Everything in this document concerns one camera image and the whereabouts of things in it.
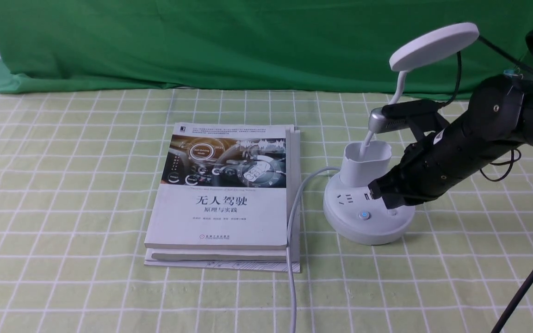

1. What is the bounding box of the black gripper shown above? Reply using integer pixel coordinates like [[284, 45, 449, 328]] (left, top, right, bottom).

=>
[[368, 118, 521, 210]]

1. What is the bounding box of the white desk lamp with sockets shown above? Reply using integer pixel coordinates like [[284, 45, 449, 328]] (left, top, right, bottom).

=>
[[323, 22, 479, 245]]

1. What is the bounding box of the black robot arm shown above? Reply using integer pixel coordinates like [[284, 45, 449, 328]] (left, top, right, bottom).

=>
[[368, 74, 533, 209]]

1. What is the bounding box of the middle white book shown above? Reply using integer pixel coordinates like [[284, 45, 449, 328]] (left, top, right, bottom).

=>
[[151, 129, 302, 263]]

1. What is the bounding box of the bottom thin white book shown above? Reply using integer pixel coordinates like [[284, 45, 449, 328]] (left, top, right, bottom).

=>
[[144, 249, 288, 272]]

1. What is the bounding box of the green backdrop cloth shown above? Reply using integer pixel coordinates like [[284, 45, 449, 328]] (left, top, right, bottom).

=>
[[0, 0, 533, 93]]

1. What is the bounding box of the top book autonomous driving cover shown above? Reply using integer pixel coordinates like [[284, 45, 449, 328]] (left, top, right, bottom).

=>
[[144, 122, 296, 250]]

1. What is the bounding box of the teal binder clip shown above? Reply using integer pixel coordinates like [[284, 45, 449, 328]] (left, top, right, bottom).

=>
[[503, 69, 524, 79]]

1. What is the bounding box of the green checked tablecloth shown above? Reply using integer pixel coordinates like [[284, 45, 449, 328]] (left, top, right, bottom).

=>
[[0, 89, 533, 333]]

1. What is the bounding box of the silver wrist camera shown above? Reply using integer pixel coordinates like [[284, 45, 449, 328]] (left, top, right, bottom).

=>
[[368, 99, 450, 143]]

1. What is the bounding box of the white lamp power cable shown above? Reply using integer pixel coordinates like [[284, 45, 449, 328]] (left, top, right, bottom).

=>
[[286, 167, 342, 333]]

